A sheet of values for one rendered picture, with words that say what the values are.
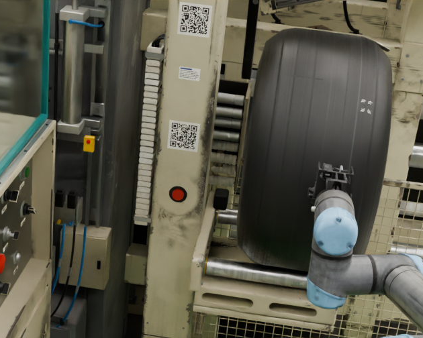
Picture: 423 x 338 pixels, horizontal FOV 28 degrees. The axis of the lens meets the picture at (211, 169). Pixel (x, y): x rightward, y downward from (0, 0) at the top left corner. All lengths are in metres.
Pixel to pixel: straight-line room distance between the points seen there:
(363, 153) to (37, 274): 0.82
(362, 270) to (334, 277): 0.06
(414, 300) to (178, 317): 0.97
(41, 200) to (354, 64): 0.80
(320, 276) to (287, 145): 0.39
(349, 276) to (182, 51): 0.71
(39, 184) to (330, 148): 0.69
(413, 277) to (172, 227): 0.82
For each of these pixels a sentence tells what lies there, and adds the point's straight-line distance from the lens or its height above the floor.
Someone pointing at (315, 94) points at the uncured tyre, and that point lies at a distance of 1.87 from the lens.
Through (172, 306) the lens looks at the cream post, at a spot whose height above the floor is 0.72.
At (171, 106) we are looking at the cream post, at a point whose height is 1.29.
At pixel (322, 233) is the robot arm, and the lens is 1.50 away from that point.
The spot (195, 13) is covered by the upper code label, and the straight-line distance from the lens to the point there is 1.96.
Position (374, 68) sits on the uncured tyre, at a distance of 1.95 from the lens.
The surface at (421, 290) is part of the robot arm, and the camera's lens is 1.48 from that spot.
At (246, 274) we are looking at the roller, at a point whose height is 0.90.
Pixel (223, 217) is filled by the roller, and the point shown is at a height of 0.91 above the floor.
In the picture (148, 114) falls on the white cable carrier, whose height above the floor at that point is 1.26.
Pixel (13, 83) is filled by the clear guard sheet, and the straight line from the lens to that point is 1.72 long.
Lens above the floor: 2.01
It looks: 25 degrees down
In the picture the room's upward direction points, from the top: 6 degrees clockwise
